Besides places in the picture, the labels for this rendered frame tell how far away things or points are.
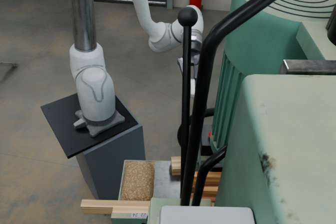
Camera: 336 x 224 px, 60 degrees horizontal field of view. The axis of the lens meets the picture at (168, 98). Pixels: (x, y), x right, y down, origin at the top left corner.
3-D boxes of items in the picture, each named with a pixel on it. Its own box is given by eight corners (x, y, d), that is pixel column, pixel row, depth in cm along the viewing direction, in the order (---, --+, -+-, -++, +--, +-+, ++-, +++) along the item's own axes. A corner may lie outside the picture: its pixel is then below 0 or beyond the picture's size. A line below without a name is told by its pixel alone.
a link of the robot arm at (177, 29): (208, 37, 128) (185, 48, 136) (207, 10, 135) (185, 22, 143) (193, 24, 121) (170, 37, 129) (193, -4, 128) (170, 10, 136)
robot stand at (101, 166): (83, 178, 187) (60, 114, 146) (124, 156, 199) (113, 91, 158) (104, 216, 169) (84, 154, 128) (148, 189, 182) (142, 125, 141)
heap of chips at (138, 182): (155, 162, 90) (155, 154, 87) (152, 205, 79) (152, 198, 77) (126, 161, 90) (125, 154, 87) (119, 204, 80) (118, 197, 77)
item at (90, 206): (306, 211, 78) (311, 204, 75) (309, 219, 77) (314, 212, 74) (85, 206, 79) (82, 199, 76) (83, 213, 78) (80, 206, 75)
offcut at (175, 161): (172, 175, 86) (172, 169, 84) (171, 163, 89) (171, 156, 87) (184, 174, 86) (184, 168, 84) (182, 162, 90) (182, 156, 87)
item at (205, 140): (239, 128, 92) (242, 116, 88) (245, 157, 84) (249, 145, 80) (198, 127, 92) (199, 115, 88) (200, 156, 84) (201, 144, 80)
